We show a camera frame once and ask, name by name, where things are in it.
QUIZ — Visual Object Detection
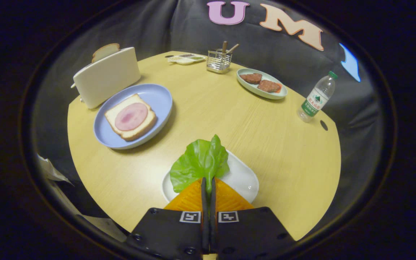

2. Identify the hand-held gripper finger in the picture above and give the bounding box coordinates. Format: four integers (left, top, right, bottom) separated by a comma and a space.
126, 177, 209, 260
208, 177, 297, 260

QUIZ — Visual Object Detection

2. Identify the green lettuce leaf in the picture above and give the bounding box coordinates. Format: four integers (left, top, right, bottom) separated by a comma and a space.
169, 134, 230, 194

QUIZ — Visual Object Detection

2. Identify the plain bread slice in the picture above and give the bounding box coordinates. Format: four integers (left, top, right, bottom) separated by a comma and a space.
92, 43, 121, 63

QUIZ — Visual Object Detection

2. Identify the white plate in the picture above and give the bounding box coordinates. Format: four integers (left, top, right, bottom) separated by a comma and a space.
162, 150, 260, 204

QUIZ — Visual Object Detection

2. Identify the bread slice under ham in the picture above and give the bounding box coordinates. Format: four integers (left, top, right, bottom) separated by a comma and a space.
104, 94, 157, 142

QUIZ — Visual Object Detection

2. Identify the pink ham slice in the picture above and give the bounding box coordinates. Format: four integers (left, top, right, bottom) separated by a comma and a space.
114, 102, 149, 131

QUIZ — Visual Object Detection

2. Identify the blue plate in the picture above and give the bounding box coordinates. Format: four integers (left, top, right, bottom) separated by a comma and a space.
93, 83, 173, 150

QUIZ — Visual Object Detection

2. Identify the pale green plate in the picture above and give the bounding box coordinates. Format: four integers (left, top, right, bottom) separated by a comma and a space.
237, 68, 288, 100

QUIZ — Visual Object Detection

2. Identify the brown meat patty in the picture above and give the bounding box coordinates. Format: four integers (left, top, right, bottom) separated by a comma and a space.
257, 80, 282, 93
239, 73, 263, 85

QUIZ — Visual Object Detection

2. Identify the white paper sheet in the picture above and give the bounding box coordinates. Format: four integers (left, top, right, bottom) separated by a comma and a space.
36, 155, 73, 185

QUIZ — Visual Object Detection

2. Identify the clear water bottle green label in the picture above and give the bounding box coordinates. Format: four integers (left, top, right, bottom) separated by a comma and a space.
297, 71, 338, 123

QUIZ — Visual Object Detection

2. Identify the white divided seasoning dish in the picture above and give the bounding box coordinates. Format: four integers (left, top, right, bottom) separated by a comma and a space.
167, 53, 207, 65

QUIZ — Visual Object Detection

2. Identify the white toaster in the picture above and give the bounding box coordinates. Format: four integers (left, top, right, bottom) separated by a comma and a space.
71, 47, 142, 110

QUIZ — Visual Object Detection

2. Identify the black backdrop cloth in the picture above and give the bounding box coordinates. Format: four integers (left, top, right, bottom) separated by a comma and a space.
31, 0, 389, 239

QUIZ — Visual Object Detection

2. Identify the wire utensil holder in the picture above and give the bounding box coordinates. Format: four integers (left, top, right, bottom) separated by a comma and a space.
207, 49, 233, 74

